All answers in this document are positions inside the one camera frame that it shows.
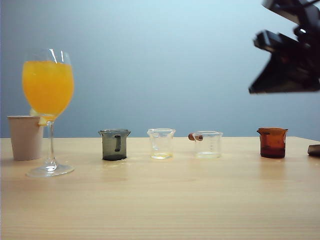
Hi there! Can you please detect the smoky grey measuring cup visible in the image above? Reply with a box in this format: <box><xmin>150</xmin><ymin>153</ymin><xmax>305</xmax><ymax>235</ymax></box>
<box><xmin>97</xmin><ymin>128</ymin><xmax>132</xmax><ymax>161</ymax></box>

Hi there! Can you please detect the beige paper cup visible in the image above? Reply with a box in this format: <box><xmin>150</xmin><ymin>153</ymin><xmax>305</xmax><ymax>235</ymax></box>
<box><xmin>6</xmin><ymin>114</ymin><xmax>45</xmax><ymax>161</ymax></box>

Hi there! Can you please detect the dark grey metal object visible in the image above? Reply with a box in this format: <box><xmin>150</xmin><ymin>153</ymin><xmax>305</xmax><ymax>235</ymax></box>
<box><xmin>307</xmin><ymin>143</ymin><xmax>320</xmax><ymax>158</ymax></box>

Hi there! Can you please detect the yellow lemon slice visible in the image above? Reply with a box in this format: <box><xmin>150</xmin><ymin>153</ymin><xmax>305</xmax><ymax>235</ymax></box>
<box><xmin>29</xmin><ymin>107</ymin><xmax>48</xmax><ymax>126</ymax></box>

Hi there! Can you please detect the amber measuring cup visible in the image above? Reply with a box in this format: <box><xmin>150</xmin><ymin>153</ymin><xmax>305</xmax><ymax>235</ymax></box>
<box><xmin>256</xmin><ymin>126</ymin><xmax>289</xmax><ymax>159</ymax></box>

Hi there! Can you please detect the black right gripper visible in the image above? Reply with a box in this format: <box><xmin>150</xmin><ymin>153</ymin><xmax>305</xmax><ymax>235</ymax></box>
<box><xmin>248</xmin><ymin>4</ymin><xmax>320</xmax><ymax>95</ymax></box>

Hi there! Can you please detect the wine glass with orange juice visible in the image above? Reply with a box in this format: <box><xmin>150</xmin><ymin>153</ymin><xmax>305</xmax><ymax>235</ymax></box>
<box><xmin>21</xmin><ymin>47</ymin><xmax>76</xmax><ymax>178</ymax></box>

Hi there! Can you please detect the clear measuring cup wooden handle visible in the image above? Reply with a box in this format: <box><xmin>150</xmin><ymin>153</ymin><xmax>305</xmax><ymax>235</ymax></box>
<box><xmin>187</xmin><ymin>130</ymin><xmax>224</xmax><ymax>159</ymax></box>

